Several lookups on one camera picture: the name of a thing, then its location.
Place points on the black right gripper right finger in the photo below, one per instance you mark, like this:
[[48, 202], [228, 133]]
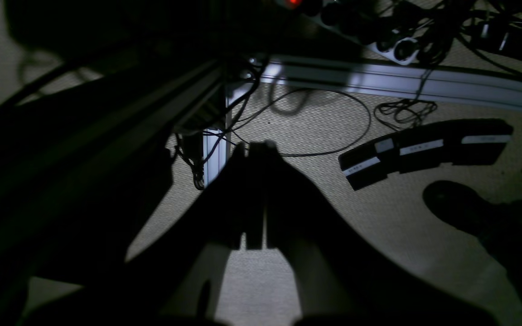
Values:
[[341, 279]]

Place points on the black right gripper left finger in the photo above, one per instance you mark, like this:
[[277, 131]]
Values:
[[175, 282]]

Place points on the aluminium frame rail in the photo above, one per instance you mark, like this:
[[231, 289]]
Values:
[[385, 98]]

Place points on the black shoe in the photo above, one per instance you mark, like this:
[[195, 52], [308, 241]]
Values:
[[497, 227]]

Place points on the white power strip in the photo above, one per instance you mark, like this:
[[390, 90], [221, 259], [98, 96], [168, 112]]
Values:
[[391, 43]]

